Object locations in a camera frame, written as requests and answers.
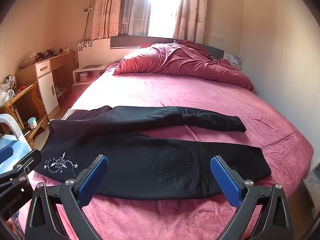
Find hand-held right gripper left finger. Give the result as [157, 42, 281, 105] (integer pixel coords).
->
[25, 154, 109, 240]

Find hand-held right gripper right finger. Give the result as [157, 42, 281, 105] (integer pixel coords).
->
[210, 155, 294, 240]

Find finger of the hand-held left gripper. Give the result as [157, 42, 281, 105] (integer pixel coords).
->
[0, 149, 42, 183]
[0, 145, 14, 165]

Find black embroidered pants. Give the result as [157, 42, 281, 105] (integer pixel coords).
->
[34, 105, 272, 200]

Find white and blue plastic stool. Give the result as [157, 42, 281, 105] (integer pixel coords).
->
[0, 113, 32, 174]

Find small wooden side table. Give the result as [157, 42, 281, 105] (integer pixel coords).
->
[0, 81, 50, 148]

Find clear plastic bags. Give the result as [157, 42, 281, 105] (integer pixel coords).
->
[0, 74, 17, 106]

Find bed with pink sheet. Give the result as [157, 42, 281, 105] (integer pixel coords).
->
[19, 61, 314, 240]

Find wooden desk with white drawer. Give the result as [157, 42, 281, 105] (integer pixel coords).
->
[15, 51, 77, 117]

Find white printed cabinet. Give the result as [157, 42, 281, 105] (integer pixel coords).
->
[303, 159, 320, 199]

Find white nightstand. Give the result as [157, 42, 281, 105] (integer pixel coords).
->
[72, 64, 107, 94]

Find black desk items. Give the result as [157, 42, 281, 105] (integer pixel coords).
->
[36, 50, 55, 61]

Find red duvet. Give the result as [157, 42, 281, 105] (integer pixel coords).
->
[114, 40, 254, 92]

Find patterned beige curtain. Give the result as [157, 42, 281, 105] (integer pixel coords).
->
[173, 0, 209, 44]
[90, 0, 125, 40]

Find dark sheer curtain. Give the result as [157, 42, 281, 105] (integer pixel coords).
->
[119, 0, 152, 37]

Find bright window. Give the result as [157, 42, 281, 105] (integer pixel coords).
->
[147, 0, 187, 37]

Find black hanging cables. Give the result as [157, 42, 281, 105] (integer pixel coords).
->
[83, 0, 101, 41]

